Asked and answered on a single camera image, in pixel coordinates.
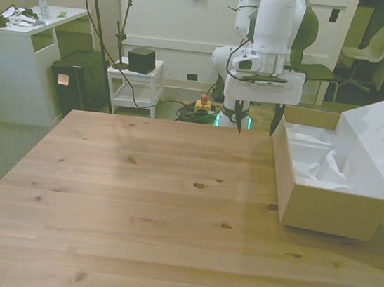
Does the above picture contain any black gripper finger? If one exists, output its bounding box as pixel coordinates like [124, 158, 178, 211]
[267, 102, 286, 140]
[231, 98, 250, 136]

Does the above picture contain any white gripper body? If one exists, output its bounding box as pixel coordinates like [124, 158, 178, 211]
[223, 64, 307, 109]

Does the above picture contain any brown cardboard box white inside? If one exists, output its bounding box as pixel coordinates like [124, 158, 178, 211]
[259, 68, 384, 245]

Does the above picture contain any yellow emergency stop button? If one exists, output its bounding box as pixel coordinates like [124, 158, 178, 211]
[193, 93, 215, 116]

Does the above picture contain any dark green chair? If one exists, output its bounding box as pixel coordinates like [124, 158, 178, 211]
[282, 3, 350, 107]

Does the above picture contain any small white side table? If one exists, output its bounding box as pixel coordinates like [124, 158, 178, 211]
[100, 53, 170, 121]

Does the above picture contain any black cube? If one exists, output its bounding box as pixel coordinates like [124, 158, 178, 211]
[125, 46, 157, 76]

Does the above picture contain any white swivel chair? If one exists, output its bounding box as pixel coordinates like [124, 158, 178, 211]
[334, 21, 384, 96]

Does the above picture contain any short black microphone stand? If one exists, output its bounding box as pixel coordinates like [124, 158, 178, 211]
[110, 0, 139, 73]

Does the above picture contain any black computer case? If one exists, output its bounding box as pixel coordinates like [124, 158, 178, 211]
[44, 46, 115, 123]

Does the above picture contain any tall black tripod stand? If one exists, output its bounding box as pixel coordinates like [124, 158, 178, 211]
[53, 0, 129, 116]

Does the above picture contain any clear plastic water bottle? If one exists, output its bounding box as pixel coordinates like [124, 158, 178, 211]
[34, 0, 53, 22]

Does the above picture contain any white desk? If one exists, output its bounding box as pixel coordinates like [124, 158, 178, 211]
[0, 0, 101, 134]

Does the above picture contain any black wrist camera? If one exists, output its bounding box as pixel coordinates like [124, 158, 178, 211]
[240, 71, 290, 93]

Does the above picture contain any bundle of black cables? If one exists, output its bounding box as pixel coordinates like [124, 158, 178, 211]
[174, 99, 223, 127]

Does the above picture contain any black wall switch plate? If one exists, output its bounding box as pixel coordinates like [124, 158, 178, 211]
[328, 8, 341, 25]

